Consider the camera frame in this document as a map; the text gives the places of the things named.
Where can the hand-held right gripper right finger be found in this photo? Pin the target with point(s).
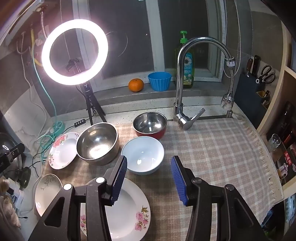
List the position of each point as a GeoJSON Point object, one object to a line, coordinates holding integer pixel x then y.
{"type": "Point", "coordinates": [179, 183]}

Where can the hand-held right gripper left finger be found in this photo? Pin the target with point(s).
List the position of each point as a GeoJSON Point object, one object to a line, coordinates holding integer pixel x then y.
{"type": "Point", "coordinates": [119, 178]}

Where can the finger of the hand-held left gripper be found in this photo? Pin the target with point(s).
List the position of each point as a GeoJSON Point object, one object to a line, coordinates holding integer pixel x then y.
{"type": "Point", "coordinates": [17, 151]}

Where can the large pink flower plate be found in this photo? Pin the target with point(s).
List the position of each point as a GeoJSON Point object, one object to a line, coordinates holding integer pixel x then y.
{"type": "Point", "coordinates": [129, 208]}

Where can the light blue ceramic bowl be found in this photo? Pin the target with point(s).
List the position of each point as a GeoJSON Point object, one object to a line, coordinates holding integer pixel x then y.
{"type": "Point", "coordinates": [142, 153]}

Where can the large steel bowl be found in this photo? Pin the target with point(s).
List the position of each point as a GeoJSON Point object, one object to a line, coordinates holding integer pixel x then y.
{"type": "Point", "coordinates": [97, 143]}

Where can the small rose print plate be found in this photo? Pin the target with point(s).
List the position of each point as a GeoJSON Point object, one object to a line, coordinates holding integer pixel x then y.
{"type": "Point", "coordinates": [62, 150]}

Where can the leaf print plate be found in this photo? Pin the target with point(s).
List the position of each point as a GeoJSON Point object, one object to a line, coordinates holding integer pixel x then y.
{"type": "Point", "coordinates": [47, 192]}

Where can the red steel bowl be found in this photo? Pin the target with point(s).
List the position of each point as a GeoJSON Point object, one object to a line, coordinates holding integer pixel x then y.
{"type": "Point", "coordinates": [149, 126]}

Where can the teal round power strip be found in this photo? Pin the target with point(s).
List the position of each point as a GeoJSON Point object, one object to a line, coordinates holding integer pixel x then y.
{"type": "Point", "coordinates": [57, 126]}

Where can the plaid beige cloth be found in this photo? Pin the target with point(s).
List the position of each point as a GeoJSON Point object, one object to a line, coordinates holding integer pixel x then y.
{"type": "Point", "coordinates": [219, 150]}

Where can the black inline remote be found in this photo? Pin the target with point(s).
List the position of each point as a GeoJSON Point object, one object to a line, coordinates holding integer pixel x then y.
{"type": "Point", "coordinates": [79, 122]}

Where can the black tripod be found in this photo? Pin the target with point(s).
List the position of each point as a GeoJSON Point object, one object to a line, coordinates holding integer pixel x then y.
{"type": "Point", "coordinates": [87, 92]}

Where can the orange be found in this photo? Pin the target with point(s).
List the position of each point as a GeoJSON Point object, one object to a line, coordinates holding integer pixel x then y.
{"type": "Point", "coordinates": [136, 85]}

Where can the clear glass cup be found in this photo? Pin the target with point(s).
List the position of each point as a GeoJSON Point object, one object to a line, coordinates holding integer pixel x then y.
{"type": "Point", "coordinates": [274, 141]}

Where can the blue ribbed cup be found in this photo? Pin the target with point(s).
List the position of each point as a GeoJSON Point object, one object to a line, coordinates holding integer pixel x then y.
{"type": "Point", "coordinates": [159, 81]}

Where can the chrome faucet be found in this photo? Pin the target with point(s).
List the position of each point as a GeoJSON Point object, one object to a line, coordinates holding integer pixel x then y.
{"type": "Point", "coordinates": [180, 76]}

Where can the printed teapot box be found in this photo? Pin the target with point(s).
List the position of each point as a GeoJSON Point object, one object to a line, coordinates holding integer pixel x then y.
{"type": "Point", "coordinates": [286, 162]}

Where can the dark blue knife holder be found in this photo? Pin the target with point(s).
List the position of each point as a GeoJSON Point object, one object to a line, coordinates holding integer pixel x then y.
{"type": "Point", "coordinates": [247, 92]}

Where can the green dish soap bottle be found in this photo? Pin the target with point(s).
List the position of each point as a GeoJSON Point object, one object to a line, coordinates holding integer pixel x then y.
{"type": "Point", "coordinates": [185, 69]}

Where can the dark glass bottle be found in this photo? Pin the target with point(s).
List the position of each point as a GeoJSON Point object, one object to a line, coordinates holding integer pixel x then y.
{"type": "Point", "coordinates": [285, 118]}

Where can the beige wooden shelf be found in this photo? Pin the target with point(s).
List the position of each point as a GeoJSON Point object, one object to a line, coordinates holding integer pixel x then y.
{"type": "Point", "coordinates": [277, 88]}

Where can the window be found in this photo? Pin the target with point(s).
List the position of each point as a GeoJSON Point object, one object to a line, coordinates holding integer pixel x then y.
{"type": "Point", "coordinates": [129, 34]}

